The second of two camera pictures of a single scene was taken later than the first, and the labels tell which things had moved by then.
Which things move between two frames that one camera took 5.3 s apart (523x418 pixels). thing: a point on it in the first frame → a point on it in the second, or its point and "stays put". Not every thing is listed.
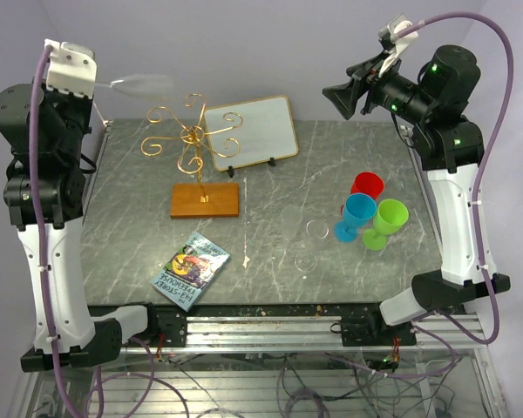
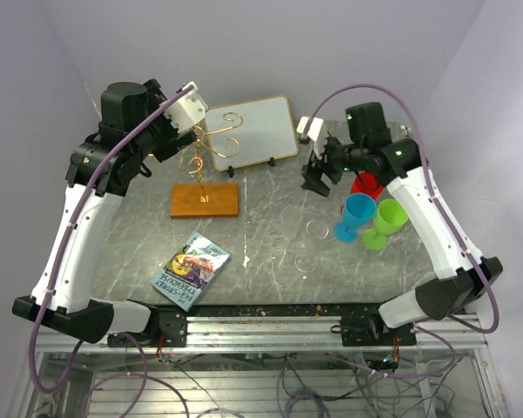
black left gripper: (85, 104) → (173, 142)
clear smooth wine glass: (317, 228) stays put
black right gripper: (346, 96) → (313, 174)
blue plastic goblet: (357, 211) stays put
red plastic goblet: (367, 182) stays put
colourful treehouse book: (190, 271) stays put
